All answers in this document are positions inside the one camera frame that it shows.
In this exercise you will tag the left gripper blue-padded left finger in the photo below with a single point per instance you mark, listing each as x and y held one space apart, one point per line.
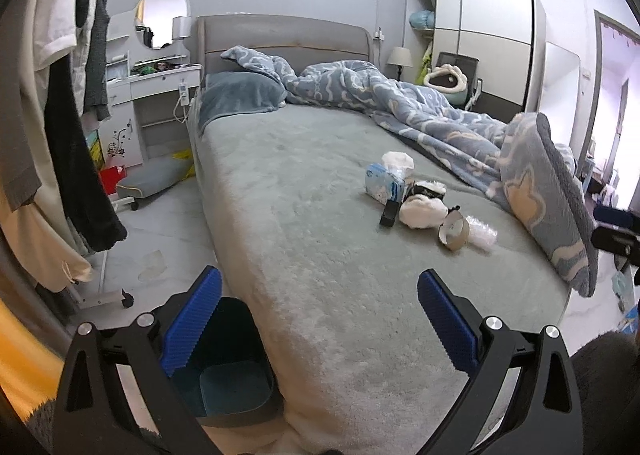
92 414

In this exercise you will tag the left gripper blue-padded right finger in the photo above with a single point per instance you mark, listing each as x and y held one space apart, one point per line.
521 396

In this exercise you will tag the white tissue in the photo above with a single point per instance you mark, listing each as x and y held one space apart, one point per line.
400 163

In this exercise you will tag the small black box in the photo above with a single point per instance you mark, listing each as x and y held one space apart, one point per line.
389 214

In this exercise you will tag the blue tissue pack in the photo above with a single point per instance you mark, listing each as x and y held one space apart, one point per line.
384 185

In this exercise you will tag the dark teal trash bin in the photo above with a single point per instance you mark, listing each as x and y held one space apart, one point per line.
224 376

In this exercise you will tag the blue patterned fleece blanket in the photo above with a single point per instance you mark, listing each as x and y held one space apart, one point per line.
516 165

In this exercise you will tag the cream hanging coat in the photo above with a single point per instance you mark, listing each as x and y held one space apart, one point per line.
38 233

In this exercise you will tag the red box on floor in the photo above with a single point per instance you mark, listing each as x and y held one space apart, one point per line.
110 177

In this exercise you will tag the cloud shaped pet bed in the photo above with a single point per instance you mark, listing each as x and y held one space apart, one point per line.
450 81

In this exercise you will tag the white and black wardrobe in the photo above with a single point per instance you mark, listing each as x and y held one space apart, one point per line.
505 39

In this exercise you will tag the yellow plastic bag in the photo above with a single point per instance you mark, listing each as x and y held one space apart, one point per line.
186 160

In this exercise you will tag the beige bedside lamp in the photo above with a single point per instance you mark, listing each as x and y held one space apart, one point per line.
400 58

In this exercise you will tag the grey bed with sheet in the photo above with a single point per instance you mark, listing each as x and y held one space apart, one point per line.
333 293

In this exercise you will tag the grey knit hanging sweater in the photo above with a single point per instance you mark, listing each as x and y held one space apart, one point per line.
95 101

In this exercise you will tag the white power strip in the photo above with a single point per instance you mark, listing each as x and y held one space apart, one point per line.
184 98

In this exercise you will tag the blue-grey pillow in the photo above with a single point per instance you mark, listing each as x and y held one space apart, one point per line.
238 93

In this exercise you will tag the white vanity desk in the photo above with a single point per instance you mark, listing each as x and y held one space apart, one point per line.
142 84

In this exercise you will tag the grey padded headboard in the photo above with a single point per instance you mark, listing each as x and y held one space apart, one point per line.
301 41

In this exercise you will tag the oval vanity mirror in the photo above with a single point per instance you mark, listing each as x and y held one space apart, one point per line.
153 20

